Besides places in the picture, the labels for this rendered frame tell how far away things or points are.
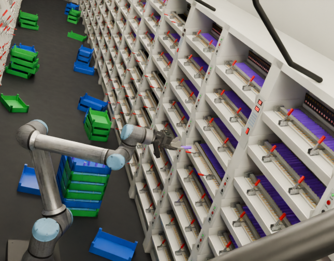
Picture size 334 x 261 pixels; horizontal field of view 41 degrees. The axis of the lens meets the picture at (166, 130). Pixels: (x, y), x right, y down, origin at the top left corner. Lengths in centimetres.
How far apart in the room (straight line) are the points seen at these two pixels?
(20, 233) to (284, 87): 206
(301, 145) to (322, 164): 16
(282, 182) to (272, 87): 47
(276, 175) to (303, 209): 26
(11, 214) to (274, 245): 324
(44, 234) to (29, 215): 79
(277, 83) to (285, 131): 26
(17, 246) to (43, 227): 32
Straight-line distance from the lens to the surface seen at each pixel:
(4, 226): 336
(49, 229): 274
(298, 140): 198
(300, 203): 191
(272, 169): 210
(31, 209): 356
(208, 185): 259
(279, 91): 221
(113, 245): 341
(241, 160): 231
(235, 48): 283
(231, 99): 274
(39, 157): 275
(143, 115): 421
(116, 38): 607
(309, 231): 29
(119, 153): 241
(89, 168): 336
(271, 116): 217
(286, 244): 28
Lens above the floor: 208
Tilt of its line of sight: 22 degrees down
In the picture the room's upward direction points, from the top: 20 degrees clockwise
